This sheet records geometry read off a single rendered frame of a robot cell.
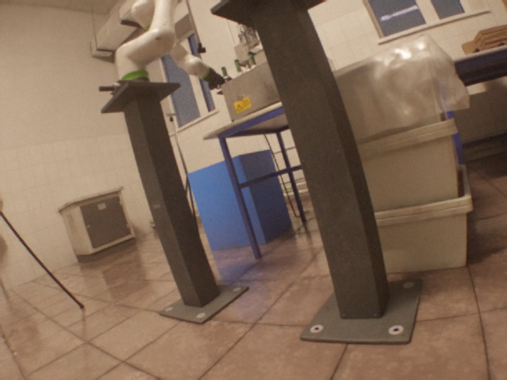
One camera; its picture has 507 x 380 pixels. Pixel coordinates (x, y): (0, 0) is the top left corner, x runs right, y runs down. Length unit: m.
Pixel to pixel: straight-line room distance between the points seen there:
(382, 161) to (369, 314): 0.45
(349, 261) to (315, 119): 0.35
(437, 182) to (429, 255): 0.24
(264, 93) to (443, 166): 1.04
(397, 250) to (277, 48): 0.71
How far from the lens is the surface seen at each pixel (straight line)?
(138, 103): 1.17
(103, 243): 3.96
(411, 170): 0.90
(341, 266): 0.75
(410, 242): 0.97
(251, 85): 1.64
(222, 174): 1.94
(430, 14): 3.68
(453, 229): 0.94
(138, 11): 1.62
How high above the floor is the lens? 0.47
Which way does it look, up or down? 3 degrees down
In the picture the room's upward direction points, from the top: 17 degrees counter-clockwise
